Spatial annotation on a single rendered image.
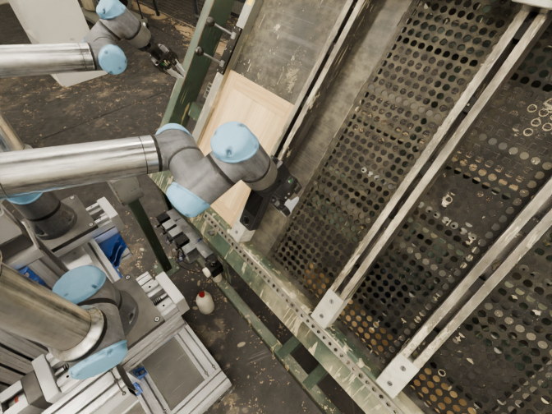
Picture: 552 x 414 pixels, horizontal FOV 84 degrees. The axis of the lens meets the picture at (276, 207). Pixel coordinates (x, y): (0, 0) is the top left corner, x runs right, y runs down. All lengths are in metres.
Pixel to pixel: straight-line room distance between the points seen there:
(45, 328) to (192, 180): 0.37
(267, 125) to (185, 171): 0.73
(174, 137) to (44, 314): 0.39
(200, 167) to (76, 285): 0.48
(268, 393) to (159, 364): 0.61
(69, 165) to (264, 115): 0.83
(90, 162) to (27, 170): 0.09
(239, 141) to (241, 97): 0.88
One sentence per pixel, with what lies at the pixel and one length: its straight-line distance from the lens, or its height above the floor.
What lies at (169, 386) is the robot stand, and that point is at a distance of 1.85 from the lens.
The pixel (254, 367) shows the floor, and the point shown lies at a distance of 2.02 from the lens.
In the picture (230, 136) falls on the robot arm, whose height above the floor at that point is 1.64.
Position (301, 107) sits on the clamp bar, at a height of 1.38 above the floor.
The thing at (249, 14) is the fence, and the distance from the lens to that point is 1.49.
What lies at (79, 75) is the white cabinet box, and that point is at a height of 0.08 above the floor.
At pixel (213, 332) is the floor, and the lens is 2.11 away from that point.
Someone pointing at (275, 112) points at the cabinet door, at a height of 1.30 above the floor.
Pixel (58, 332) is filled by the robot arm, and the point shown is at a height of 1.36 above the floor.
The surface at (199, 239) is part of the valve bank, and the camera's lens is 1.53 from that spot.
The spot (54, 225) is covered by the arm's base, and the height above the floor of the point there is 1.09.
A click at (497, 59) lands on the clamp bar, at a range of 0.99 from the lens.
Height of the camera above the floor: 1.95
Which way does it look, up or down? 49 degrees down
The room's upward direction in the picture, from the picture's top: straight up
